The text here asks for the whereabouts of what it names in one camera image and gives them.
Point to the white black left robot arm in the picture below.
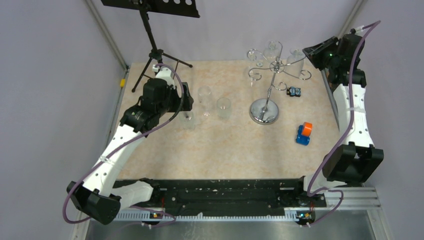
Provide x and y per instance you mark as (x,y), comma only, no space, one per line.
(94,194)

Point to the blue orange toy truck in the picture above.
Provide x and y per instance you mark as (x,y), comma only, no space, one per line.
(303,133)

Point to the blue owl eraser toy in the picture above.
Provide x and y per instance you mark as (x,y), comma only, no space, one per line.
(293,91)

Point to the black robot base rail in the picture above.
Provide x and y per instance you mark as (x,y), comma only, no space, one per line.
(230,197)

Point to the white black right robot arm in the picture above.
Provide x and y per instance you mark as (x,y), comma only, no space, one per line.
(354,157)

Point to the ribbed clear wine glass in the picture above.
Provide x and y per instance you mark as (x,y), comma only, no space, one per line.
(187,120)

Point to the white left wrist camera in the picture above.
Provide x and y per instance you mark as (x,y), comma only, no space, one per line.
(164,73)

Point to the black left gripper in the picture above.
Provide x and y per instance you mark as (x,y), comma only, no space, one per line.
(187,100)

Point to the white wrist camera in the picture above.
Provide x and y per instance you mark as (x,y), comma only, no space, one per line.
(358,29)
(164,73)

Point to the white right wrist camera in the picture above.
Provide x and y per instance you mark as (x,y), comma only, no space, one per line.
(358,29)

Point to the yellow clamp left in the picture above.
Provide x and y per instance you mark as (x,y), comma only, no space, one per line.
(122,83)

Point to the black music stand tripod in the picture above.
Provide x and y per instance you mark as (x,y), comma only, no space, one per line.
(184,8)

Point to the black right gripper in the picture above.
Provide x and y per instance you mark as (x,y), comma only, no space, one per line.
(313,53)

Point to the left rear wine glass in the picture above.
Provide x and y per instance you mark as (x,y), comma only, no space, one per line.
(272,50)

